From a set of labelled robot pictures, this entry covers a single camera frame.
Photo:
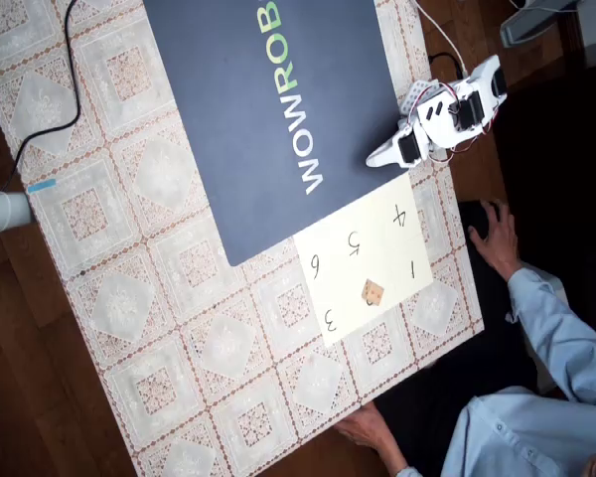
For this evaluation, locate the person in blue shirt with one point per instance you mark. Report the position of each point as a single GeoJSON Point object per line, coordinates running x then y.
{"type": "Point", "coordinates": [526, 432]}

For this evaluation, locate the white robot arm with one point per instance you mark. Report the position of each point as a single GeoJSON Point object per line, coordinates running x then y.
{"type": "Point", "coordinates": [439, 124]}

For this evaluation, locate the white plastic tube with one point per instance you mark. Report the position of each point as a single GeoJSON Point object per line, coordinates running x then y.
{"type": "Point", "coordinates": [5, 211]}

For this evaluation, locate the white lace tablecloth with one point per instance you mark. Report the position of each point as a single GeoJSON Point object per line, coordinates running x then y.
{"type": "Point", "coordinates": [129, 298]}

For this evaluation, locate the wooden die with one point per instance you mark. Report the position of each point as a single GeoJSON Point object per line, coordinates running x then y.
{"type": "Point", "coordinates": [372, 292]}

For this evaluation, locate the grey metal stand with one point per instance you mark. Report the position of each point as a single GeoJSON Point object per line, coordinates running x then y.
{"type": "Point", "coordinates": [526, 27]}

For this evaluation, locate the right forearm blue sleeve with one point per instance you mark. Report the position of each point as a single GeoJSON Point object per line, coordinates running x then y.
{"type": "Point", "coordinates": [561, 328]}

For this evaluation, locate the person's right hand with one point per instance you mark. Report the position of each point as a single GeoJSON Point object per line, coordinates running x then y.
{"type": "Point", "coordinates": [499, 243]}

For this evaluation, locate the left forearm blue sleeve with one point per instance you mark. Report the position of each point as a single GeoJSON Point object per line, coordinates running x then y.
{"type": "Point", "coordinates": [407, 472]}

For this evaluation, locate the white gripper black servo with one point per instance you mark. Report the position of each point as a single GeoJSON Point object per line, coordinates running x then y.
{"type": "Point", "coordinates": [403, 147]}

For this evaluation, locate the dark blue WOWROBO mat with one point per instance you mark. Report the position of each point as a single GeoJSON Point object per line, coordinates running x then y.
{"type": "Point", "coordinates": [218, 124]}

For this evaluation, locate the white numbered paper sheet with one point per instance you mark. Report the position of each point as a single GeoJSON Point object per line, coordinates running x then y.
{"type": "Point", "coordinates": [382, 258]}

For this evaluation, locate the blue tape strip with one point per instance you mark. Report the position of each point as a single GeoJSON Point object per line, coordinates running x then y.
{"type": "Point", "coordinates": [42, 187]}

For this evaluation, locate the person's left hand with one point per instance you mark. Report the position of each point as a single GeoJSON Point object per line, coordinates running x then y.
{"type": "Point", "coordinates": [370, 427]}

